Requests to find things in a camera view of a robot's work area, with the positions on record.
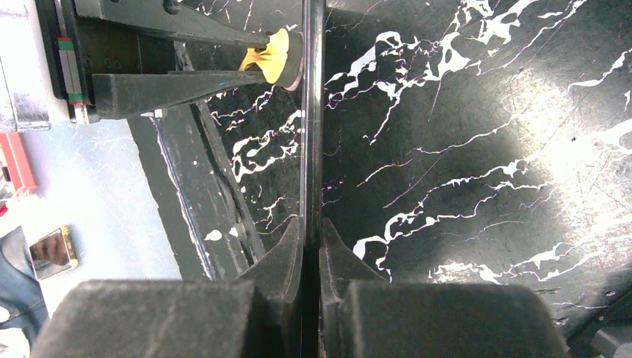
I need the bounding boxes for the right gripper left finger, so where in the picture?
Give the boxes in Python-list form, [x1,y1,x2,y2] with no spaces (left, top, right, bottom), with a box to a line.
[240,218,304,357]

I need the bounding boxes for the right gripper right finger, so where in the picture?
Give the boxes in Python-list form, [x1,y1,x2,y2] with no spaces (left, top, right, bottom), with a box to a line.
[318,218,384,357]

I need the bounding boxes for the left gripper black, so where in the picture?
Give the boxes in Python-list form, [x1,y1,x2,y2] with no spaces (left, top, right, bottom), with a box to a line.
[35,0,270,124]

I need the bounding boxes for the yellow black whiteboard eraser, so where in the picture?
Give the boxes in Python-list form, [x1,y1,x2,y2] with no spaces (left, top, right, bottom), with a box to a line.
[239,28,304,91]

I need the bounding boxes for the small whiteboard black frame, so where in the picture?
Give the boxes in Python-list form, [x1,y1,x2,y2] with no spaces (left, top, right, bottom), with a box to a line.
[300,0,326,357]

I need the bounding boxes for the gold framed phone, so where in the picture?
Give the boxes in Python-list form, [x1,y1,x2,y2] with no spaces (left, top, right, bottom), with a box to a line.
[28,225,79,281]

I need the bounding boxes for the person in blue jeans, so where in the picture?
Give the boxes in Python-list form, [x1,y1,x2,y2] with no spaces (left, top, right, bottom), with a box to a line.
[1,227,49,357]

